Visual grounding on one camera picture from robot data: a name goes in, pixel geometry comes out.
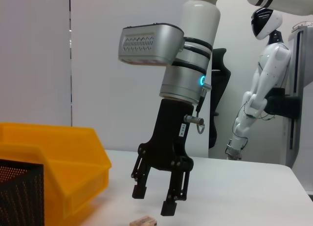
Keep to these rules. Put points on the black robot mounting bracket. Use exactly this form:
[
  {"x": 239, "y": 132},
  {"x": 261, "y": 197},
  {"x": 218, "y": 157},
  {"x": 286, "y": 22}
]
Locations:
[{"x": 286, "y": 103}]

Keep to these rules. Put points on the small beige eraser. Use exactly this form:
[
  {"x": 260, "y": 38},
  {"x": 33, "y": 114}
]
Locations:
[{"x": 144, "y": 221}]

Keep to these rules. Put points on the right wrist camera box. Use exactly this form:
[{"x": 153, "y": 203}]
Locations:
[{"x": 146, "y": 45}]

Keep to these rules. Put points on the yellow plastic bin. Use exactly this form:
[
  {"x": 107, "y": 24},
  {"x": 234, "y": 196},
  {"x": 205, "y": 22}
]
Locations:
[{"x": 78, "y": 167}]

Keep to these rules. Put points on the white humanoid robot black face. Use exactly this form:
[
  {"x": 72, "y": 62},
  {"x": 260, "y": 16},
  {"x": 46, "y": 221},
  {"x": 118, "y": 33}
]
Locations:
[{"x": 271, "y": 62}]

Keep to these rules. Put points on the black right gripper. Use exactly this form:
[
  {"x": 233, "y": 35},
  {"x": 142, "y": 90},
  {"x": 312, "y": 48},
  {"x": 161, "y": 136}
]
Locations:
[{"x": 168, "y": 138}]

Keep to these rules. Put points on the black mesh pen holder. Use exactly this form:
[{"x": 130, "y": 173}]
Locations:
[{"x": 22, "y": 191}]

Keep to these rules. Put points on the white robot stand frame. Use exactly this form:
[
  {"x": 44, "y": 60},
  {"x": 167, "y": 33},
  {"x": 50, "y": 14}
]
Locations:
[{"x": 305, "y": 64}]

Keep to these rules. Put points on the black office chair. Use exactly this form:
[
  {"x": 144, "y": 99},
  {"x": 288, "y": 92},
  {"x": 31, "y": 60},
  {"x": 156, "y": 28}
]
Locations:
[{"x": 220, "y": 72}]

